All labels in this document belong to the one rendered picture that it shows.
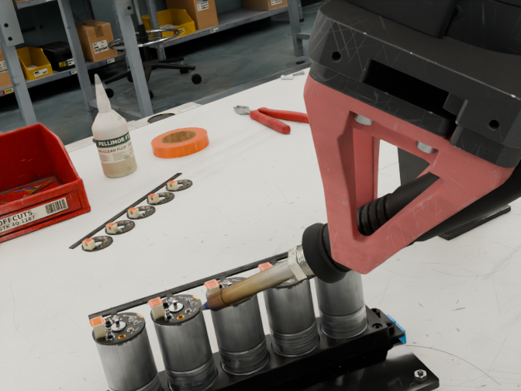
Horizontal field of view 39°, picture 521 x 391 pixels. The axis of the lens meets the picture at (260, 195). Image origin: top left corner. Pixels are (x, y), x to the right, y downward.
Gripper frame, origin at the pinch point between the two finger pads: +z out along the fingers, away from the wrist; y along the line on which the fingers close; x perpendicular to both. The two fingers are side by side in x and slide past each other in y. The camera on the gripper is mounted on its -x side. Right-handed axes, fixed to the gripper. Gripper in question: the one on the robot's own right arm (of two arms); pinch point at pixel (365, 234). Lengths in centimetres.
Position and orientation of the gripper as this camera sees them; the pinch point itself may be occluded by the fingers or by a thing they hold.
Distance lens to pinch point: 28.1
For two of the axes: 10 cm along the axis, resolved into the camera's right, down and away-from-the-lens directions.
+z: -2.5, 7.9, 5.6
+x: 8.8, 4.3, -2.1
